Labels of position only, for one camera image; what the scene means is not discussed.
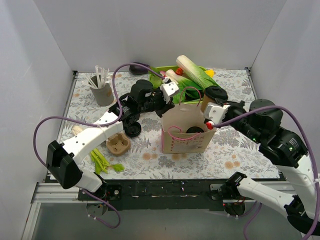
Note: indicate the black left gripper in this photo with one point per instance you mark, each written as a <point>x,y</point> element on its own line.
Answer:
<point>163,105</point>

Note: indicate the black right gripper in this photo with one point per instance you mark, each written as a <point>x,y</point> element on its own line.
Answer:
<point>225,116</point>

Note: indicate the black plastic cup lid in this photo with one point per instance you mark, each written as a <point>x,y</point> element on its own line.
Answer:
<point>216,92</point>

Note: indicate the pink paper cake bag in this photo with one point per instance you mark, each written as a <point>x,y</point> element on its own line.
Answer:
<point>174,124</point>

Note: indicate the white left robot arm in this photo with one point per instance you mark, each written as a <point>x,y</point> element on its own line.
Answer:
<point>62,159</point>

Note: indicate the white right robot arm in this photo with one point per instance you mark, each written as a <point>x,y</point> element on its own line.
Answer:
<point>289,152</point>

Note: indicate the bok choy middle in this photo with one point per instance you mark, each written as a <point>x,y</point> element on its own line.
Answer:
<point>181,81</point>

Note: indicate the stack of black lids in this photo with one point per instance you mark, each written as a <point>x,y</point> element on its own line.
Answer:
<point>133,130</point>

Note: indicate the red pepper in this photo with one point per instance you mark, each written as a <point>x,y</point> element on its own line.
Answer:
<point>179,71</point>

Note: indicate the purple eggplant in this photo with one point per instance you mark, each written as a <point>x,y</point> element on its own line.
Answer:
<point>138,70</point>

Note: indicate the green plastic vegetable tray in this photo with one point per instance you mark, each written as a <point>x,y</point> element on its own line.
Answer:
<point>189,95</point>

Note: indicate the napa cabbage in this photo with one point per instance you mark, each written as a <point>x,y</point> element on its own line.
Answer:
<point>195,73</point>

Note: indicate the yellow vegetable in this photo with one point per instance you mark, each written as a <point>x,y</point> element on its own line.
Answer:
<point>210,72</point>

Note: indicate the grey straw holder cup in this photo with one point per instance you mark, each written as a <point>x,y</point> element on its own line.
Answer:
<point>103,96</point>

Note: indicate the brown cardboard cup carrier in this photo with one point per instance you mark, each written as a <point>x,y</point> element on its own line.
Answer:
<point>118,144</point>

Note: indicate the floral table mat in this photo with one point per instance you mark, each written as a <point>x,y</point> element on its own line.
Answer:
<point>228,151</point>

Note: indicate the green celery stalks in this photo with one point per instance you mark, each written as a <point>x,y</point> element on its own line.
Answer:
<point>102,165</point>

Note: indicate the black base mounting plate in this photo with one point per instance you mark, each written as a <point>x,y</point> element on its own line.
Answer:
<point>163,194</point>

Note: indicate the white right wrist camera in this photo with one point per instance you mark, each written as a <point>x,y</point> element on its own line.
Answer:
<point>214,114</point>

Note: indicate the aluminium frame rail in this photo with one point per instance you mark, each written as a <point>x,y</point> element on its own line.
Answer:
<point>54,193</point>

